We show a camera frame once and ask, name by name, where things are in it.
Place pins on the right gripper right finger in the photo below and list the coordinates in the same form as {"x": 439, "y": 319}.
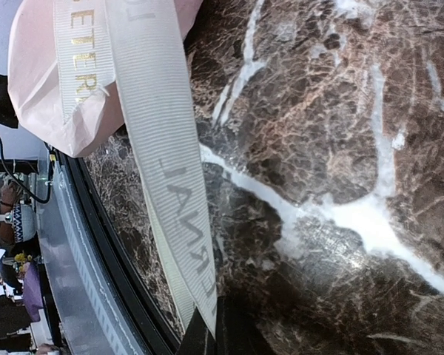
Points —
{"x": 236, "y": 332}

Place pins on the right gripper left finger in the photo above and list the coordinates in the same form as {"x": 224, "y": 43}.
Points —
{"x": 197, "y": 340}

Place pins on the pink wrapping paper sheet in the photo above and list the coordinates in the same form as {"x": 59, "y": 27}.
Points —
{"x": 34, "y": 86}

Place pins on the beige printed ribbon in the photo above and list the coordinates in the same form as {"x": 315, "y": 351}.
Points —
{"x": 163, "y": 166}

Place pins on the person in background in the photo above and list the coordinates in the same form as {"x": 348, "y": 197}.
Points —
{"x": 19, "y": 224}

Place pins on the grey slotted cable duct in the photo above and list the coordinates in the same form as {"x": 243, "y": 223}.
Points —
{"x": 92, "y": 320}

